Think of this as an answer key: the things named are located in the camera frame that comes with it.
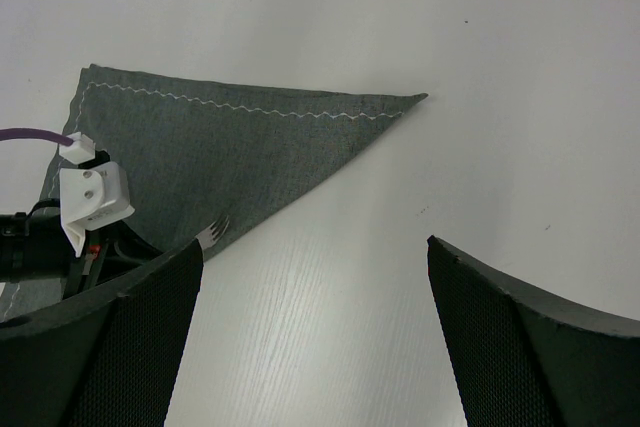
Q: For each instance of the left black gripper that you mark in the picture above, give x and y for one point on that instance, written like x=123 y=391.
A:
x=39 y=267

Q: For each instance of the pink handled fork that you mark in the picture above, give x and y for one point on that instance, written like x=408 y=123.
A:
x=211 y=235

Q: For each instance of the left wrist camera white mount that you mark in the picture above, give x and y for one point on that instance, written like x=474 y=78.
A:
x=90 y=197

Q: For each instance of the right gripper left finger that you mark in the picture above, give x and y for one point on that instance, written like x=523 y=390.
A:
x=108 y=356

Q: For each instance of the grey cloth napkin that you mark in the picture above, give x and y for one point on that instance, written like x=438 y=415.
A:
x=195 y=152

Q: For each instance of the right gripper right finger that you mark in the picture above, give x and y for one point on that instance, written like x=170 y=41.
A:
x=523 y=356

